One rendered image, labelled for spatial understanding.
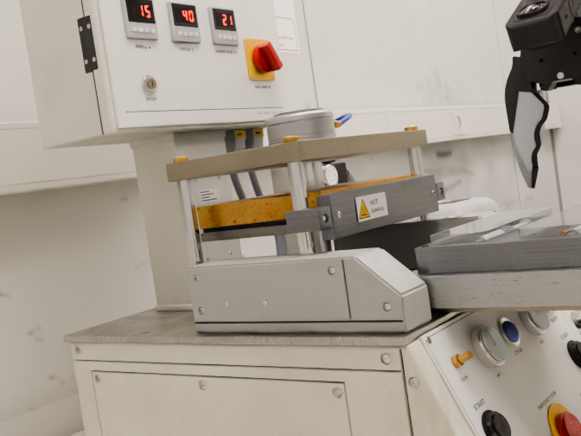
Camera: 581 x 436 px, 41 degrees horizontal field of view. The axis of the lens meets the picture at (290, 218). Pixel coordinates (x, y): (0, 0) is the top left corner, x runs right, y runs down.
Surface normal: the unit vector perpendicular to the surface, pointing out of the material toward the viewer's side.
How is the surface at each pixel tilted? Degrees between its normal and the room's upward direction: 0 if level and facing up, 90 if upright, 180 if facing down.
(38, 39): 90
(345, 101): 90
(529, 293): 90
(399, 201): 90
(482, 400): 65
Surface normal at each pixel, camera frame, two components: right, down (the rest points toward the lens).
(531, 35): -0.44, 0.56
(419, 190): 0.80, -0.09
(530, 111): -0.59, 0.12
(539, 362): 0.65, -0.50
